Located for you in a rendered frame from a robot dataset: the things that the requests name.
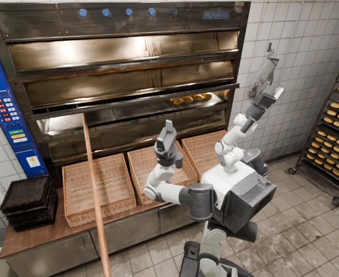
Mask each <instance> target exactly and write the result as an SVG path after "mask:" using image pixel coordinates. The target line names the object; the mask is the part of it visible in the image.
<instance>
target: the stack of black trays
mask: <svg viewBox="0 0 339 277"><path fill-rule="evenodd" d="M58 199H59V195H58V194H57V192H56V189H55V188H54V187H53V182H52V181H51V179H50V176H49V174H47V175H42V176H36V177H33V178H27V179H21V180H16V181H11V183H10V185H9V188H8V191H7V193H6V195H5V197H4V200H3V202H2V204H1V207H0V210H1V211H2V214H3V213H4V216H6V217H7V218H6V220H8V221H9V223H11V224H10V225H12V227H14V230H15V232H21V231H25V230H30V229H34V228H39V227H42V226H46V225H51V224H54V221H55V217H56V211H57V205H58Z"/></svg>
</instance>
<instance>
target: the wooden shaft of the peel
mask: <svg viewBox="0 0 339 277"><path fill-rule="evenodd" d="M82 117H83V125H84V133H85V141H86V149H87V154H88V162H89V171H90V179H91V187H92V195H93V200H94V208H95V216H96V224H97V232H98V237H99V245H100V253H101V262H102V270H103V277H112V276H111V270H110V263H109V259H108V252H107V245H106V239H105V232H104V228H103V221H102V214H101V208H100V201H99V194H98V190H97V183H96V177H95V170H94V164H93V160H92V153H91V146H90V139H89V133H88V126H87V122H86V115H85V113H82Z"/></svg>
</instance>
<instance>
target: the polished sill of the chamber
mask: <svg viewBox="0 0 339 277"><path fill-rule="evenodd" d="M224 106H227V102H226V101H220V102H214V103H208V104H202V105H198V106H192V107H186V108H181V109H175V110H169V111H165V112H159V113H153V114H147V115H141V116H137V117H131V118H125V119H119V120H114V121H108V122H104V123H98V124H92V125H87V126H88V132H92V131H97V130H103V129H109V128H114V127H118V126H123V125H129V124H135V123H140V122H144V121H149V120H155V119H161V118H166V117H172V116H176V115H181V114H187V113H192V112H198V111H202V110H208V109H213V108H219V107H224ZM83 133H84V126H80V127H77V128H70V129H64V130H58V131H53V132H47V133H44V135H43V137H44V140H51V139H56V138H60V137H66V136H72V135H77V134H83Z"/></svg>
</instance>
